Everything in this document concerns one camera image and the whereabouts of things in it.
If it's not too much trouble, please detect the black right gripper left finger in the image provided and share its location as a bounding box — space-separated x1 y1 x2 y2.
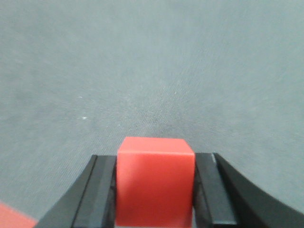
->
36 155 116 228

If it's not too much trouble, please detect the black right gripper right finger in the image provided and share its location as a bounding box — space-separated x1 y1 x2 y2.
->
192 153 304 228

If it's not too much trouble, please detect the red magnetic cube block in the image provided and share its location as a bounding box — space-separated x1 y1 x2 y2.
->
115 137 195 228

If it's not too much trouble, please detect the red metal table frame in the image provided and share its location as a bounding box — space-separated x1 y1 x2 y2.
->
0 202 37 228

